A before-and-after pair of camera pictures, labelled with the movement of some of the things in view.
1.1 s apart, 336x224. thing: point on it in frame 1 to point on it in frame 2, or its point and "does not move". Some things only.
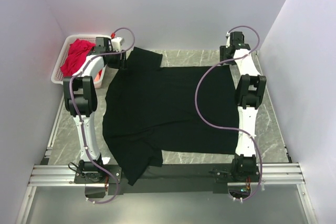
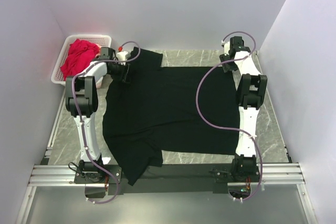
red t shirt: (77, 53) does not move
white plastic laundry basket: (58, 77) does not move
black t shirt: (149, 108) does not move
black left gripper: (120, 64) to (125, 76)
